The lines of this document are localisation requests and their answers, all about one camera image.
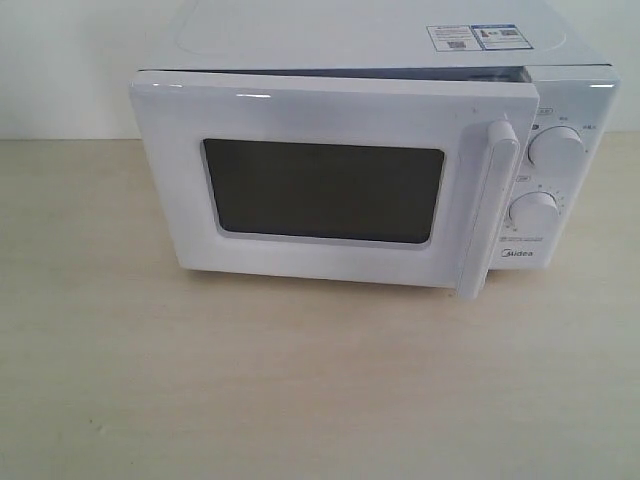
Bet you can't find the white microwave door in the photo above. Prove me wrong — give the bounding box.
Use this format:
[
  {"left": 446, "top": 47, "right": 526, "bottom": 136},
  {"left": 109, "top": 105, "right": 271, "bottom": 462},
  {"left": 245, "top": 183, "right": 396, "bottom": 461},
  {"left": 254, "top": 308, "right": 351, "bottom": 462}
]
[{"left": 130, "top": 70, "right": 539, "bottom": 298}]

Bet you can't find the white microwave oven body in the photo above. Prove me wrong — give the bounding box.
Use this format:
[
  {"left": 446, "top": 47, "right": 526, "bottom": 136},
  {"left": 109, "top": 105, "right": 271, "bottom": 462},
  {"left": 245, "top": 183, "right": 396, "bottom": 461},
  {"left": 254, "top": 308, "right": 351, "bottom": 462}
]
[{"left": 135, "top": 1, "right": 620, "bottom": 272}]

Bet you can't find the lower white control knob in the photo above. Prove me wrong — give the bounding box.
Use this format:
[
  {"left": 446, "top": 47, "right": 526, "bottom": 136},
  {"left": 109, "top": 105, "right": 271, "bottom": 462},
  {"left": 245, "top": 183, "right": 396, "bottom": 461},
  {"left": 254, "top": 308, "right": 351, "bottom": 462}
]
[{"left": 509, "top": 191, "right": 560, "bottom": 232}]

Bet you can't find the white control knob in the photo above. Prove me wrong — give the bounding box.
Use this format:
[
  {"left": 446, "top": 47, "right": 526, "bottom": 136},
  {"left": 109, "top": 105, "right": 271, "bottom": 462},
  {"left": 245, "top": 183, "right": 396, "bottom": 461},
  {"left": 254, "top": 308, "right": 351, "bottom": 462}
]
[
  {"left": 528, "top": 126, "right": 585, "bottom": 174},
  {"left": 509, "top": 191, "right": 560, "bottom": 232}
]

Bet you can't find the upper white control knob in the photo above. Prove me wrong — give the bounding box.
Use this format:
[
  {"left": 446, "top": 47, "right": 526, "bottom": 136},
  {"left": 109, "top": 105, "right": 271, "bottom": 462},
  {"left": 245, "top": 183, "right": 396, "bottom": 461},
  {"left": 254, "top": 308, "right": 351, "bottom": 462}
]
[{"left": 528, "top": 126, "right": 585, "bottom": 174}]

